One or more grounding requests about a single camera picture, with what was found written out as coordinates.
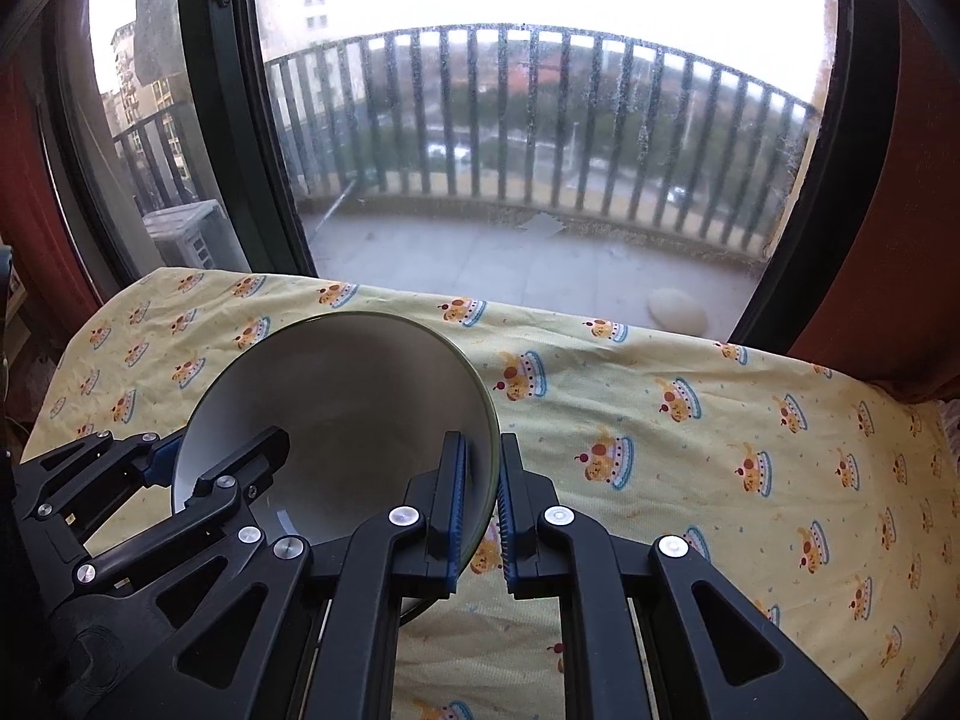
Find black window frame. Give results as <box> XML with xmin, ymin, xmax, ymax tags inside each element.
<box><xmin>25</xmin><ymin>0</ymin><xmax>900</xmax><ymax>353</ymax></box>

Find white hanging laundry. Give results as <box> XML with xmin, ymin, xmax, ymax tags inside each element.
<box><xmin>133</xmin><ymin>0</ymin><xmax>184</xmax><ymax>86</ymax></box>

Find large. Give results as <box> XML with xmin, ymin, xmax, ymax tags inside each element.
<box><xmin>171</xmin><ymin>310</ymin><xmax>500</xmax><ymax>566</ymax></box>

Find right red curtain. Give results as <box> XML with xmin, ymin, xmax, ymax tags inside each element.
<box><xmin>791</xmin><ymin>4</ymin><xmax>958</xmax><ymax>403</ymax></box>

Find yellow patterned tablecloth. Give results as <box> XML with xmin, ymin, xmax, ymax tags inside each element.
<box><xmin>26</xmin><ymin>268</ymin><xmax>958</xmax><ymax>718</ymax></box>

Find outdoor air conditioner unit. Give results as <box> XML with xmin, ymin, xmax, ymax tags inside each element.
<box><xmin>143</xmin><ymin>200</ymin><xmax>249</xmax><ymax>271</ymax></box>

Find red curtain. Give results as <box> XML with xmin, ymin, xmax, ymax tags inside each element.
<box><xmin>2</xmin><ymin>64</ymin><xmax>99</xmax><ymax>343</ymax></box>
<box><xmin>791</xmin><ymin>4</ymin><xmax>958</xmax><ymax>403</ymax></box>

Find balcony railing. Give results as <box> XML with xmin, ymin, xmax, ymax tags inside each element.
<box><xmin>110</xmin><ymin>21</ymin><xmax>820</xmax><ymax>252</ymax></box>

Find left red curtain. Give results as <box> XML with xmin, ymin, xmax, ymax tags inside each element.
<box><xmin>2</xmin><ymin>64</ymin><xmax>99</xmax><ymax>343</ymax></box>

